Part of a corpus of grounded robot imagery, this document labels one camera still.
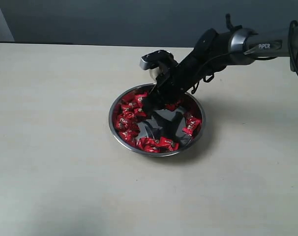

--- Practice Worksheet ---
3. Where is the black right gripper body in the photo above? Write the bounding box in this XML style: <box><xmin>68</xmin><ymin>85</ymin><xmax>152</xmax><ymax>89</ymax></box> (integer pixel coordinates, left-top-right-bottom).
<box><xmin>150</xmin><ymin>51</ymin><xmax>213</xmax><ymax>102</ymax></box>

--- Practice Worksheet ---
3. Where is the round stainless steel plate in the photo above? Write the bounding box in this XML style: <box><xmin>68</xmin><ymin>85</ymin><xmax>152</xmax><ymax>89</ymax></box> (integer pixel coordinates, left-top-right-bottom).
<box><xmin>108</xmin><ymin>84</ymin><xmax>206</xmax><ymax>158</ymax></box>

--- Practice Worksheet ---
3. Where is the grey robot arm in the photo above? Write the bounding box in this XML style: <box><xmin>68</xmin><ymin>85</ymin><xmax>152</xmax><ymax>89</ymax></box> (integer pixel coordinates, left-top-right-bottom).
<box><xmin>140</xmin><ymin>14</ymin><xmax>298</xmax><ymax>113</ymax></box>

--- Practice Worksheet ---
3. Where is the stainless steel cup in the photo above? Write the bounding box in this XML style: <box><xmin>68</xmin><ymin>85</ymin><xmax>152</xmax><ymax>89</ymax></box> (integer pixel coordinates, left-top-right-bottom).
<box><xmin>149</xmin><ymin>67</ymin><xmax>162</xmax><ymax>82</ymax></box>

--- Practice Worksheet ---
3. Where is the red candy top centre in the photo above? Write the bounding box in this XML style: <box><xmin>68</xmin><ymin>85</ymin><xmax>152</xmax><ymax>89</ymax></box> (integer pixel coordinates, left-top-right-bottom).
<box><xmin>165</xmin><ymin>99</ymin><xmax>183</xmax><ymax>112</ymax></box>

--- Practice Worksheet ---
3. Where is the red candy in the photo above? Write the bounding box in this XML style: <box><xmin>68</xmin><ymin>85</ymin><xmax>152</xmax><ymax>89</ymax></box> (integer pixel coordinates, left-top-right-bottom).
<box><xmin>165</xmin><ymin>99</ymin><xmax>183</xmax><ymax>112</ymax></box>
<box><xmin>115</xmin><ymin>115</ymin><xmax>130</xmax><ymax>131</ymax></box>
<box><xmin>182</xmin><ymin>117</ymin><xmax>202</xmax><ymax>136</ymax></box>
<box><xmin>184</xmin><ymin>112</ymin><xmax>195</xmax><ymax>121</ymax></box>
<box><xmin>120</xmin><ymin>102</ymin><xmax>139</xmax><ymax>112</ymax></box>
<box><xmin>143</xmin><ymin>145</ymin><xmax>161</xmax><ymax>153</ymax></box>
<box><xmin>158</xmin><ymin>137</ymin><xmax>179</xmax><ymax>152</ymax></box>

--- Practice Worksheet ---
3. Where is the red candy upper left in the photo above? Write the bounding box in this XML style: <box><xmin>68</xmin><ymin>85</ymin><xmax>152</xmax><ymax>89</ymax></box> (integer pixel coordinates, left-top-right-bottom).
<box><xmin>120</xmin><ymin>102</ymin><xmax>139</xmax><ymax>112</ymax></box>

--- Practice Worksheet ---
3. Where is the red candy right upper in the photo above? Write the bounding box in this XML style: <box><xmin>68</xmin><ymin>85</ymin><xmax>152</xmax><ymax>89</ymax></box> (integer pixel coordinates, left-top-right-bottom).
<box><xmin>184</xmin><ymin>112</ymin><xmax>195</xmax><ymax>121</ymax></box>

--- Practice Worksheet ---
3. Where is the red candy left side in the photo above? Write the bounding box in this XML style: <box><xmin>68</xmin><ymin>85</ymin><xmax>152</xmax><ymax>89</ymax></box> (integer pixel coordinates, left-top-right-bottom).
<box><xmin>115</xmin><ymin>115</ymin><xmax>130</xmax><ymax>131</ymax></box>

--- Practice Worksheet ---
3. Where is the red candy bottom right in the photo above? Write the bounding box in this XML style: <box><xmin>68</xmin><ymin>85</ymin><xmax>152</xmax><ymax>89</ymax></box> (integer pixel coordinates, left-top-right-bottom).
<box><xmin>158</xmin><ymin>137</ymin><xmax>179</xmax><ymax>152</ymax></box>

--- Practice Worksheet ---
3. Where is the red candy right lower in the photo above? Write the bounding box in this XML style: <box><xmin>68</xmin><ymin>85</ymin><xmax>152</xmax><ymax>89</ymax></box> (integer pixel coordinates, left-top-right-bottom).
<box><xmin>182</xmin><ymin>117</ymin><xmax>202</xmax><ymax>136</ymax></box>

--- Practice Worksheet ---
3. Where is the red candy bottom centre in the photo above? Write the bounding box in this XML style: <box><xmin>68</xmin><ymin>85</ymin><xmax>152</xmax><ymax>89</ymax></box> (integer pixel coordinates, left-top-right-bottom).
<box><xmin>143</xmin><ymin>145</ymin><xmax>161</xmax><ymax>153</ymax></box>

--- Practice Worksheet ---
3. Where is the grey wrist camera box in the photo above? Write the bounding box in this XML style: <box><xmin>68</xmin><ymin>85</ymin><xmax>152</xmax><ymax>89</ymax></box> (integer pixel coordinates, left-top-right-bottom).
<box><xmin>140</xmin><ymin>50</ymin><xmax>178</xmax><ymax>71</ymax></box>

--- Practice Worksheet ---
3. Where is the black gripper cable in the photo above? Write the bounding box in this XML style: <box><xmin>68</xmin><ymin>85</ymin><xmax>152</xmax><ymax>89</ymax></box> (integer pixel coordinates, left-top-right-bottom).
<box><xmin>190</xmin><ymin>51</ymin><xmax>232</xmax><ymax>95</ymax></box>

